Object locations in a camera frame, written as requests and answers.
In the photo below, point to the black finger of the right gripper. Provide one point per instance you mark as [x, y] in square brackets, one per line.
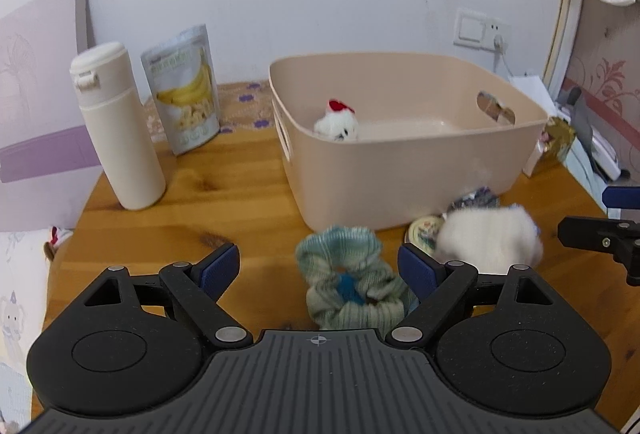
[618, 238]
[623, 197]

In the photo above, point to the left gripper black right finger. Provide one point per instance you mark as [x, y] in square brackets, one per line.
[507, 343]

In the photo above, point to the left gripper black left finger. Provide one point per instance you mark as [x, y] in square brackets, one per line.
[130, 343]

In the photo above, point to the white fluffy scrunchie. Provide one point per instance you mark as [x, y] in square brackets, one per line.
[490, 239]

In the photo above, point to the round decorated tin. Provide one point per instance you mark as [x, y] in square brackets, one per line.
[423, 232]

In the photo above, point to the black box yellow stars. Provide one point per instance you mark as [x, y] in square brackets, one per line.
[482, 197]

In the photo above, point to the green plaid scrunchie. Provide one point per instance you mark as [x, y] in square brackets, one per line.
[350, 286]

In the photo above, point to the white handheld appliance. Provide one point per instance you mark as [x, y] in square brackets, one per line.
[601, 154]

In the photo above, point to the gold foil snack bag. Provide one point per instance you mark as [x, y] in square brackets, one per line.
[557, 139]

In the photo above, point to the white paper bag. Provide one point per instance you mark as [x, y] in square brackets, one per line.
[537, 93]

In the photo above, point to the lilac headboard panel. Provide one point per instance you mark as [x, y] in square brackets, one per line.
[48, 164]

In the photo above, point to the beige plastic storage bin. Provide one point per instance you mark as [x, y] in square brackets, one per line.
[432, 128]

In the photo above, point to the cream insulated bottle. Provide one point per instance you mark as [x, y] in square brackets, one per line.
[109, 101]

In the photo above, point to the white plush toy red bow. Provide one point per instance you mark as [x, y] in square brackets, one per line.
[338, 123]

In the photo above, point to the banana chips snack pouch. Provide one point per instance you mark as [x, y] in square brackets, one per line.
[181, 79]

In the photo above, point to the white wall switch socket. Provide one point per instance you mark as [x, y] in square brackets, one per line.
[479, 31]

